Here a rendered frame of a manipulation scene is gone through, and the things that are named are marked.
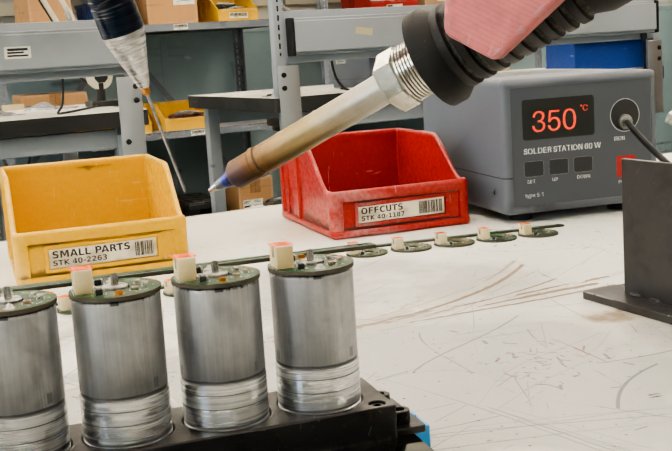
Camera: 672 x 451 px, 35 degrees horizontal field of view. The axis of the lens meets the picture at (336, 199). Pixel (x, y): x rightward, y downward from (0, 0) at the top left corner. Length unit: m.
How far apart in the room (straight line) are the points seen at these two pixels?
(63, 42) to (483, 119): 2.02
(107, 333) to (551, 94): 0.48
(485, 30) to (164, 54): 4.74
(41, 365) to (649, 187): 0.29
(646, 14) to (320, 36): 1.16
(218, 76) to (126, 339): 4.78
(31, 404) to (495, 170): 0.48
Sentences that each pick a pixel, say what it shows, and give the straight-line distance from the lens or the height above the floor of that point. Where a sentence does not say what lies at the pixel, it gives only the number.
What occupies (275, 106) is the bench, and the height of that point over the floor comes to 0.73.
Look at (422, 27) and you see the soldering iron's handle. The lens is 0.25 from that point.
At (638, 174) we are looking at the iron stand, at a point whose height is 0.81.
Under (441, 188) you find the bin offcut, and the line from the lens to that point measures 0.71.
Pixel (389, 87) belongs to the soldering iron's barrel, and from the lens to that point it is 0.26.
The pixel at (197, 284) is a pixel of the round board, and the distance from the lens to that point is 0.29.
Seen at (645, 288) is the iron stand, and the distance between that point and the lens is 0.50.
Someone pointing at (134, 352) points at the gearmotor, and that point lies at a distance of 0.29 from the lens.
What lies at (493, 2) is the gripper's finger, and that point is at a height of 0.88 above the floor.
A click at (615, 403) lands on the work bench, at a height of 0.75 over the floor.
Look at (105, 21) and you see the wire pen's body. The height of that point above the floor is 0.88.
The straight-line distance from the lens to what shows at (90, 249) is 0.63.
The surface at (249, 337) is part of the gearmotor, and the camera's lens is 0.30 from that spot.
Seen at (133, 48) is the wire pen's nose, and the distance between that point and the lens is 0.27.
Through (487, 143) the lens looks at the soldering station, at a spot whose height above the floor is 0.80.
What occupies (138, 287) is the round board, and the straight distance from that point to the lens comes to 0.29.
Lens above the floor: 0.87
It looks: 8 degrees down
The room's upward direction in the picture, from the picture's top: 4 degrees counter-clockwise
